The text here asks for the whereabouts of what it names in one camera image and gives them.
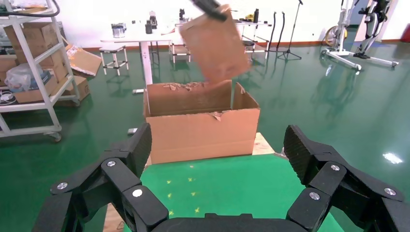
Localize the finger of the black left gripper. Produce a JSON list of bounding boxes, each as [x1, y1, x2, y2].
[[190, 0, 229, 22]]

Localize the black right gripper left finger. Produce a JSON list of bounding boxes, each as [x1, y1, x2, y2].
[[32, 122, 169, 232]]

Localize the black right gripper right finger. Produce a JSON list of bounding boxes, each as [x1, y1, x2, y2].
[[283, 124, 410, 232]]

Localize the small cardboard box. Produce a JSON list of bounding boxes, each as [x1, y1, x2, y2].
[[178, 3, 251, 85]]

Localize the large open cardboard carton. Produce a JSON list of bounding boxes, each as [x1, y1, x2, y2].
[[143, 79, 261, 165]]

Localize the brown box with label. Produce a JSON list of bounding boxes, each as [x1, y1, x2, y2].
[[54, 75, 91, 107]]

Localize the low brown storage box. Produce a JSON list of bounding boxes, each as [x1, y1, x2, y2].
[[13, 73, 59, 104]]

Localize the flattened printed cardboard sheet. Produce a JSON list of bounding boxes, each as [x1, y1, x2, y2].
[[65, 44, 103, 78]]

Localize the narrow brown storage box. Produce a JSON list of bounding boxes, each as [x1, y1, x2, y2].
[[48, 48, 70, 82]]

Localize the large brown storage box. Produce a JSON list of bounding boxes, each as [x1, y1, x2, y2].
[[3, 21, 60, 66]]

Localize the black round stool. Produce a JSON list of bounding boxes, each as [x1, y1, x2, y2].
[[242, 40, 256, 57]]

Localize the black desktop device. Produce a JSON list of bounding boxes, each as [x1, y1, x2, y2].
[[148, 10, 159, 30]]

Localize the black floor stand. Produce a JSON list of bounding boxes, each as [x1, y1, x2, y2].
[[270, 11, 278, 53], [278, 11, 286, 54]]

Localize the black tripod stand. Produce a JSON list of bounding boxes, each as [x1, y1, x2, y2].
[[277, 0, 304, 61]]

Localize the metal can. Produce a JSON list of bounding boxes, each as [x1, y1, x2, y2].
[[111, 23, 127, 39]]

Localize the green cloth mat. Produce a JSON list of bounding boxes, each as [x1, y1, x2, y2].
[[123, 153, 345, 232]]

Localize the white wheeled shelf rack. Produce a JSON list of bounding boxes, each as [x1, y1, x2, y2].
[[0, 0, 81, 143]]

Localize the white robot support stand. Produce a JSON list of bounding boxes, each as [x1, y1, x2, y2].
[[321, 0, 400, 72]]

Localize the clear plastic bag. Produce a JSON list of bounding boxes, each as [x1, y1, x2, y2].
[[4, 62, 52, 93]]

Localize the black white humanoid legs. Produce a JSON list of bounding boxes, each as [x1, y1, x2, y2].
[[353, 0, 391, 60]]

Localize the red container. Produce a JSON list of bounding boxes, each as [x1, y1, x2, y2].
[[400, 23, 410, 43]]

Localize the small white frame stool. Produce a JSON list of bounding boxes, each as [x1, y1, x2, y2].
[[171, 42, 192, 64]]

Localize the white tube frame table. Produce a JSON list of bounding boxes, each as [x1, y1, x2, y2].
[[171, 17, 274, 65]]

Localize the white pedestal table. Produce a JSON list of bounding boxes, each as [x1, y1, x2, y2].
[[100, 30, 175, 94]]

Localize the white coiled cable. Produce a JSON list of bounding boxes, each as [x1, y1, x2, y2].
[[0, 90, 17, 106]]

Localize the thin black hanging cable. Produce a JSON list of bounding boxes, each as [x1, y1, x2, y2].
[[0, 0, 61, 18]]

